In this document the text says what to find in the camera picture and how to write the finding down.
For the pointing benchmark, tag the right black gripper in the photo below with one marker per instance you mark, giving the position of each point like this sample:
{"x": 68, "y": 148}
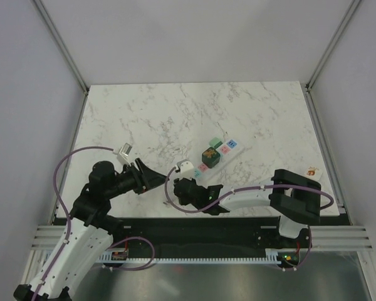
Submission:
{"x": 187, "y": 179}

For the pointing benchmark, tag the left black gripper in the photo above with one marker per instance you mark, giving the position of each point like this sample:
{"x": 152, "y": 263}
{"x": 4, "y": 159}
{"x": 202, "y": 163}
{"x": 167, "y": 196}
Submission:
{"x": 148, "y": 179}

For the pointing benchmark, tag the dark green cube plug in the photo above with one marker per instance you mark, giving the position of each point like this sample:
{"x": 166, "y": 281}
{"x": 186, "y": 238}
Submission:
{"x": 210, "y": 157}

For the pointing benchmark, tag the white power strip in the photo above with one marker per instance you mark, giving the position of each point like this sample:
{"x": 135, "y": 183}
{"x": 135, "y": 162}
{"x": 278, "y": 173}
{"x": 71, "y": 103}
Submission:
{"x": 229, "y": 150}

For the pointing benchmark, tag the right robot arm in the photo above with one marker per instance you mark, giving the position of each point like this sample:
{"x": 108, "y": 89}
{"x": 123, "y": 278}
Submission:
{"x": 296, "y": 198}

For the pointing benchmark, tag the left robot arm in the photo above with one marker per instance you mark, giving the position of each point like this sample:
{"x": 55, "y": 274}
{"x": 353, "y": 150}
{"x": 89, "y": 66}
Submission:
{"x": 89, "y": 231}

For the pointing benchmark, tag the light green cube plug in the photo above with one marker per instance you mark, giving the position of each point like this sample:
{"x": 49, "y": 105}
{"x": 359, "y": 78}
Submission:
{"x": 215, "y": 142}

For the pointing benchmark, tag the white cube with print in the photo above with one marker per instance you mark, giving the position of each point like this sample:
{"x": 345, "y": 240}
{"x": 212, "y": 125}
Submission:
{"x": 313, "y": 173}

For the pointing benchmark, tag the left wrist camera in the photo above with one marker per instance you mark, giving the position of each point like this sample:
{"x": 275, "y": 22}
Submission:
{"x": 123, "y": 154}

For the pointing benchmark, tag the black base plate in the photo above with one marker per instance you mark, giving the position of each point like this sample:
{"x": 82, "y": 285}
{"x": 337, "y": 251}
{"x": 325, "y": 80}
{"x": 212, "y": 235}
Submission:
{"x": 141, "y": 247}

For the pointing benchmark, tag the white slotted cable duct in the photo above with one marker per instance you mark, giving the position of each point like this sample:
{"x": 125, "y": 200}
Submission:
{"x": 119, "y": 258}

